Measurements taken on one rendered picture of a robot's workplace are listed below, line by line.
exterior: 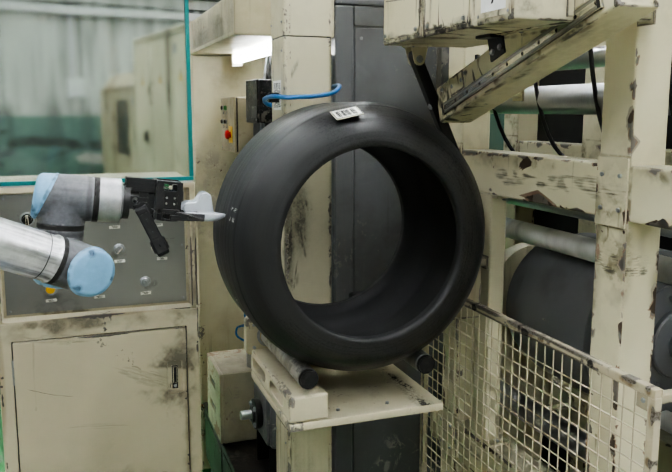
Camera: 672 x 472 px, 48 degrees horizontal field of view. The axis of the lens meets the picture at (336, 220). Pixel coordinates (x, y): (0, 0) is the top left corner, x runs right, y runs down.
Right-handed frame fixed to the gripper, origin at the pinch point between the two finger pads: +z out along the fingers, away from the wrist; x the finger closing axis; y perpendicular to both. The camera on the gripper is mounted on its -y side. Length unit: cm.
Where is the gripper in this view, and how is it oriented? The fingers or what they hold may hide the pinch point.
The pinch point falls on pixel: (218, 218)
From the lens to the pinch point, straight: 160.8
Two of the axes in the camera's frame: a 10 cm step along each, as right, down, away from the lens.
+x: -3.4, -1.4, 9.3
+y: 1.1, -9.9, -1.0
